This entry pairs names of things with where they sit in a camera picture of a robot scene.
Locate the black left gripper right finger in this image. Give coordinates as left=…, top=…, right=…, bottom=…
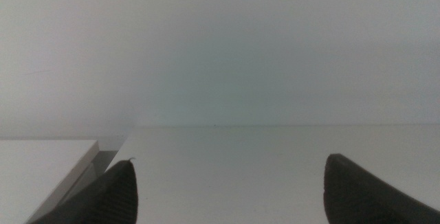
left=322, top=153, right=440, bottom=224

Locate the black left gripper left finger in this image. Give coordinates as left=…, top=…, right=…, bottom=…
left=29, top=157, right=139, bottom=224

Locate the white side table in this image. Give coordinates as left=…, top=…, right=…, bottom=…
left=0, top=138, right=120, bottom=224

